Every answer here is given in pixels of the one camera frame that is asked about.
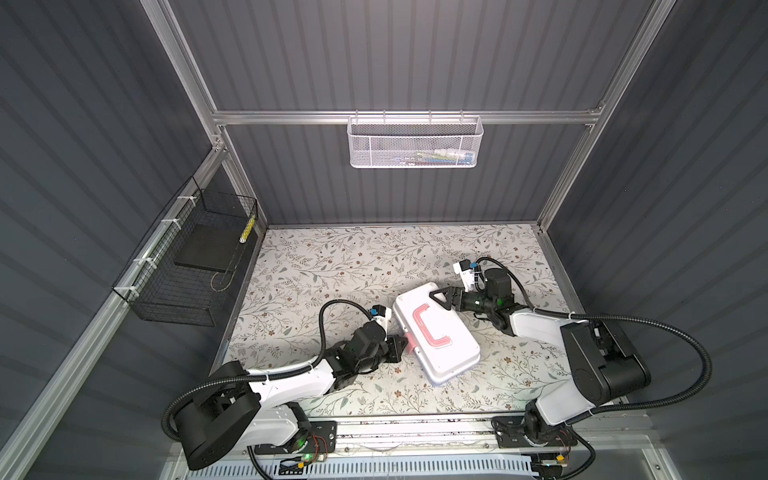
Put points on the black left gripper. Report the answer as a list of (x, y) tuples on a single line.
[(396, 349)]

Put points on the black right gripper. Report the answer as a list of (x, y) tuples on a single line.
[(460, 293)]

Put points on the white and blue tool box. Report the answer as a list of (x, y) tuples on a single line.
[(438, 337)]

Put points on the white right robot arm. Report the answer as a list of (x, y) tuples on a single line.
[(604, 364)]

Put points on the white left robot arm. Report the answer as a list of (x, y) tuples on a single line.
[(238, 408)]

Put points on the floral table mat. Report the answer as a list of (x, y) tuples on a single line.
[(307, 280)]

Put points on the yellow marker pen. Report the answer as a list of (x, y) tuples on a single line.
[(247, 230)]

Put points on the black foam pad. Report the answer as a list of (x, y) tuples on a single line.
[(210, 248)]

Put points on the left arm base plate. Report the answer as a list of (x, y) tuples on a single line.
[(314, 437)]

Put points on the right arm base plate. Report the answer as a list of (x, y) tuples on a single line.
[(516, 433)]

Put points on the white vented cable duct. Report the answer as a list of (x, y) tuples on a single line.
[(402, 467)]

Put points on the black wire basket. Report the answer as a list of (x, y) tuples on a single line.
[(191, 268)]

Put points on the white wire mesh basket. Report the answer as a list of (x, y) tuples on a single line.
[(416, 143)]

